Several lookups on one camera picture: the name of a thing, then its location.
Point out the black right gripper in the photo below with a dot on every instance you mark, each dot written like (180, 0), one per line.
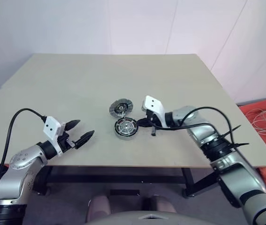
(152, 118)

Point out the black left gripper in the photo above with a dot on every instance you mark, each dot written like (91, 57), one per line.
(65, 141)

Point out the silver spoked rotor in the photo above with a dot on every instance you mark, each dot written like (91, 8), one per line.
(125, 127)

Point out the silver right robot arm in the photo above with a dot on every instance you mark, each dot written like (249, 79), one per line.
(236, 173)

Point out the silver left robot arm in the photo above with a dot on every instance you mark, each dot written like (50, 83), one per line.
(17, 175)

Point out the silver motor housing copper windings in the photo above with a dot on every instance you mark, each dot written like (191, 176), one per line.
(125, 138)

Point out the silver round motor lid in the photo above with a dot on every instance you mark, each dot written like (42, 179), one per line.
(121, 107)

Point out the dark brownish rounded shape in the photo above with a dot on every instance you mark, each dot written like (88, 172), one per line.
(162, 204)
(98, 207)

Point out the grey rounded body shell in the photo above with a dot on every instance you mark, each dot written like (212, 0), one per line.
(151, 219)

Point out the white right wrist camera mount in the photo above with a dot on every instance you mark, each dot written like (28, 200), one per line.
(155, 104)

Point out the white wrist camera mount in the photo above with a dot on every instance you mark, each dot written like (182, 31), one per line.
(51, 126)
(155, 104)

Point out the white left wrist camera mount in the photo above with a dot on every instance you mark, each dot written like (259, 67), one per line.
(51, 126)

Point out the black metal table frame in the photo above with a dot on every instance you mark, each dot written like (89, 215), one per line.
(114, 179)

